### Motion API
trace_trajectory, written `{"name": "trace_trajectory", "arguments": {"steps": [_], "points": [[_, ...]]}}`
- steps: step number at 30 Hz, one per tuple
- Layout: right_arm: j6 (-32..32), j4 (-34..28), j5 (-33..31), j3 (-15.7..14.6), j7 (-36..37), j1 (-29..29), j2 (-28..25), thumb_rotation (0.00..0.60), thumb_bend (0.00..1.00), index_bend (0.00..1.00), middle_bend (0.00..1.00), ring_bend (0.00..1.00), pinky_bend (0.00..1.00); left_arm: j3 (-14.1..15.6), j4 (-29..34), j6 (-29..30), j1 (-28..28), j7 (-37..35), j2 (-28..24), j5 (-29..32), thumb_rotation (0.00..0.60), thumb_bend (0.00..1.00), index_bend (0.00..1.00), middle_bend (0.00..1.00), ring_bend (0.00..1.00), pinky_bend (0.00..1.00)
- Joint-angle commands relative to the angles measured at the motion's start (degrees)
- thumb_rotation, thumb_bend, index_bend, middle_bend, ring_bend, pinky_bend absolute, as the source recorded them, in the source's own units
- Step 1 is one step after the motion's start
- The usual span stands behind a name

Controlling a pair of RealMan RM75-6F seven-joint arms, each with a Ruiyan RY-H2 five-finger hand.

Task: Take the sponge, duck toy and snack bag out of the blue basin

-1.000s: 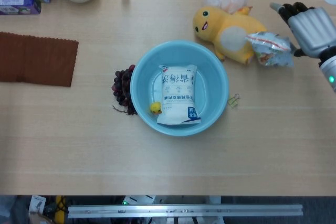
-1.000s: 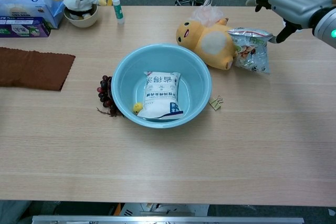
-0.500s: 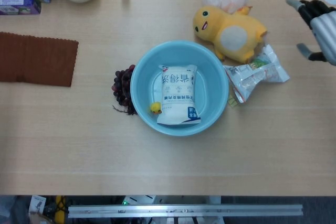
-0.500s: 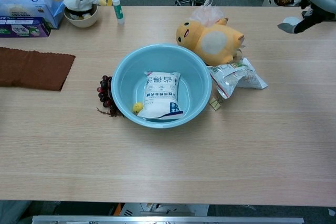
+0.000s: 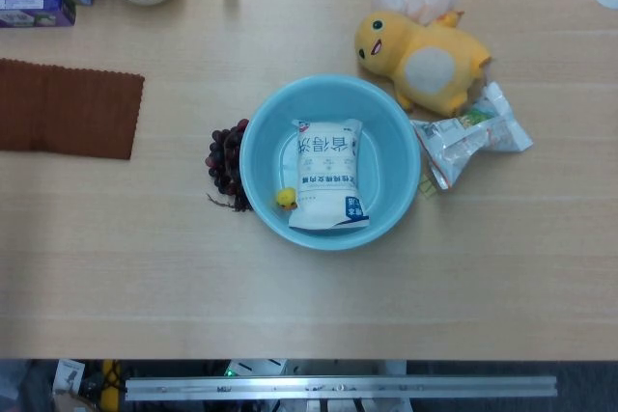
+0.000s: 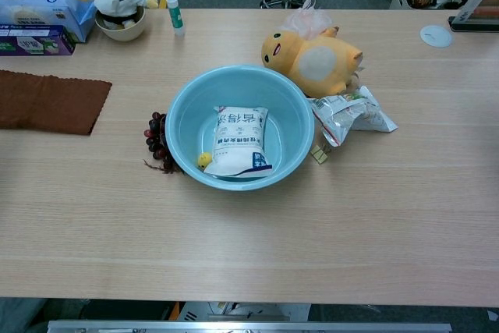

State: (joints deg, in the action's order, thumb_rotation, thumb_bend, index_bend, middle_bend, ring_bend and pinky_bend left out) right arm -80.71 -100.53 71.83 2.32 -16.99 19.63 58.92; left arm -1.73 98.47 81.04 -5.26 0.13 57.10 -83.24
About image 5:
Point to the dark purple grape bunch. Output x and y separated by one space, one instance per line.
219 151

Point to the yellow plush duck toy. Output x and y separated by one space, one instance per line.
401 40

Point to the white blue salt bag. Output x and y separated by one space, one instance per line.
328 175

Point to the purple box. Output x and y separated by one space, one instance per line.
34 7

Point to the silver snack bag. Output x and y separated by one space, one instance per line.
463 142

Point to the small yellow rubber duck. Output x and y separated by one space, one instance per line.
286 199

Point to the light blue plastic basin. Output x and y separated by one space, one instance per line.
386 166

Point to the brown cloth mat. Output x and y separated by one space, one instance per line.
67 110

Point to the yellow green paper tag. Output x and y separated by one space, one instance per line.
428 187

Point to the aluminium rail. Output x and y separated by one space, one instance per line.
338 388

